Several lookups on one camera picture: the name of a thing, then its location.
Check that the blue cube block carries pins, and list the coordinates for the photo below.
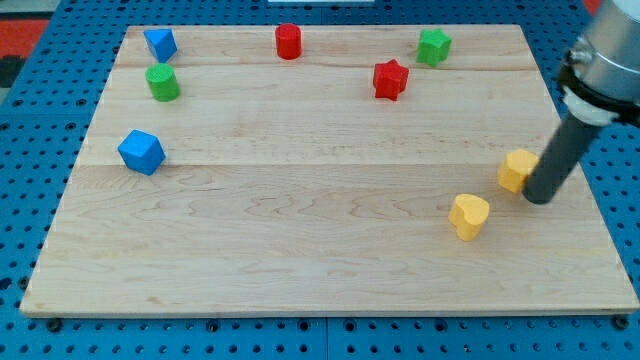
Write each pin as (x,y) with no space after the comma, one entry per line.
(141,152)

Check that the green star block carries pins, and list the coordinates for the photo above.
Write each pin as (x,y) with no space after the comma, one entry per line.
(433,47)

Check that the green cylinder block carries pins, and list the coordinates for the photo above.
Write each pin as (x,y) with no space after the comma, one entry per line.
(162,82)

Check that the wooden board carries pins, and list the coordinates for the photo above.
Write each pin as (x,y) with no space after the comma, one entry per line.
(290,190)

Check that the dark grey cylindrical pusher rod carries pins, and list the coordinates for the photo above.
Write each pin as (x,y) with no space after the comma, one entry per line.
(566,147)

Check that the red cylinder block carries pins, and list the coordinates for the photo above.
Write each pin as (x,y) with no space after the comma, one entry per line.
(288,38)

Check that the blue triangle block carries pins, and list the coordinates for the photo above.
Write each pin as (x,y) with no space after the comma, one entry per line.
(161,43)

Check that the yellow hexagon block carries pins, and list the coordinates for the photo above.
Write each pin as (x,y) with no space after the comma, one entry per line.
(515,169)

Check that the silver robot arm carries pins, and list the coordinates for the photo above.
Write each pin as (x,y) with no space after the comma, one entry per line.
(599,79)

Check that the red star block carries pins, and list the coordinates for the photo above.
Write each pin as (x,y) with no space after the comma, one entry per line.
(389,79)

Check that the yellow heart block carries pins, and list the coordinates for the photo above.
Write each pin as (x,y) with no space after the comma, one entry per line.
(468,214)

